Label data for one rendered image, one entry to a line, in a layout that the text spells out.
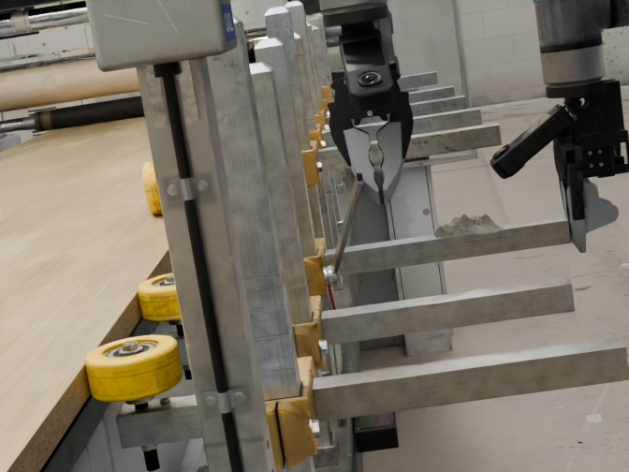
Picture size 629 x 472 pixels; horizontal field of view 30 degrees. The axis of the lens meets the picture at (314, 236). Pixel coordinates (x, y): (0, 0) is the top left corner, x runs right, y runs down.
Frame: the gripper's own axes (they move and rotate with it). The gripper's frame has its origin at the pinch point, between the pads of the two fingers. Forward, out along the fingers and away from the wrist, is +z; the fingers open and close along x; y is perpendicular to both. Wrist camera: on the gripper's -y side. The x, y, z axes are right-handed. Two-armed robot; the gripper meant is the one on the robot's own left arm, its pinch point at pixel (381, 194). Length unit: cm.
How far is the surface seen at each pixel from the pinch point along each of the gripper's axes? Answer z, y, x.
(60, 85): -8, 244, 95
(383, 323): 12.4, -7.5, 1.8
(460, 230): 8.7, 16.2, -9.0
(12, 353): 5.5, -24.8, 35.5
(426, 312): 11.9, -7.5, -2.9
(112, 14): -22, -64, 13
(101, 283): 5.6, 0.6, 32.6
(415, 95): 1, 118, -10
